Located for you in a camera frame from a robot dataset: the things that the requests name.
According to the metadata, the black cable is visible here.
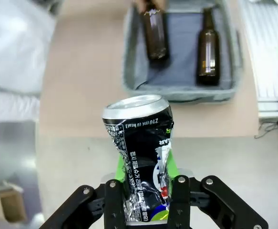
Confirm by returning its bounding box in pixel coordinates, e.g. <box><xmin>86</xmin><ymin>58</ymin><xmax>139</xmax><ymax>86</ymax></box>
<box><xmin>254</xmin><ymin>120</ymin><xmax>278</xmax><ymax>139</ymax></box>

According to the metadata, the brown cardboard box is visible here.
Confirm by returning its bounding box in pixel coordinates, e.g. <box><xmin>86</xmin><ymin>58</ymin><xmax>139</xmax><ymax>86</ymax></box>
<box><xmin>0</xmin><ymin>181</ymin><xmax>27</xmax><ymax>224</ymax></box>

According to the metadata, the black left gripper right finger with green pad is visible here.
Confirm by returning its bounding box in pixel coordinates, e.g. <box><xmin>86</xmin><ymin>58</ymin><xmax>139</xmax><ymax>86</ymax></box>
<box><xmin>166</xmin><ymin>150</ymin><xmax>269</xmax><ymax>229</ymax></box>

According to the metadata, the aluminium profile frame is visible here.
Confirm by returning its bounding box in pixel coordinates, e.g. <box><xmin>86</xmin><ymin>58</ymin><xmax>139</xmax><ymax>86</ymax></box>
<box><xmin>238</xmin><ymin>0</ymin><xmax>278</xmax><ymax>119</ymax></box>

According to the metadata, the crushed black soda can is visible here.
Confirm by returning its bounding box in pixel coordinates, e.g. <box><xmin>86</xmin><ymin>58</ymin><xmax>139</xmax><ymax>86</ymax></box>
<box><xmin>102</xmin><ymin>94</ymin><xmax>175</xmax><ymax>224</ymax></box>

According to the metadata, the brown glass bottle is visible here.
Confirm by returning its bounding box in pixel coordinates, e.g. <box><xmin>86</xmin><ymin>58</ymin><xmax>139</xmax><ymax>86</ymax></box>
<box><xmin>196</xmin><ymin>7</ymin><xmax>221</xmax><ymax>86</ymax></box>
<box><xmin>141</xmin><ymin>0</ymin><xmax>170</xmax><ymax>61</ymax></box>

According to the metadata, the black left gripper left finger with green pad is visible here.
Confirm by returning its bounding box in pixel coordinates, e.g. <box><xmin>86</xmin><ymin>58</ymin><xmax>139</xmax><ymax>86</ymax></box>
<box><xmin>37</xmin><ymin>155</ymin><xmax>130</xmax><ymax>229</ymax></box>

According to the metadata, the grey fabric basket holding bottles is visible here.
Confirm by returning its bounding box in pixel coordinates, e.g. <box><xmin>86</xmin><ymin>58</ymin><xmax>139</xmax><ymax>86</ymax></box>
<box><xmin>122</xmin><ymin>0</ymin><xmax>244</xmax><ymax>103</ymax></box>

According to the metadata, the person's white coat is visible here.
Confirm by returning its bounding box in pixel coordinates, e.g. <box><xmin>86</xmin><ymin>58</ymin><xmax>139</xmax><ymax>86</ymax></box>
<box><xmin>0</xmin><ymin>0</ymin><xmax>58</xmax><ymax>122</ymax></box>

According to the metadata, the person's hand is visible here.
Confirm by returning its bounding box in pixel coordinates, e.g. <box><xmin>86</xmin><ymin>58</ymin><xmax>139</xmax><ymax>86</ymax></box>
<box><xmin>131</xmin><ymin>0</ymin><xmax>168</xmax><ymax>14</ymax></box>

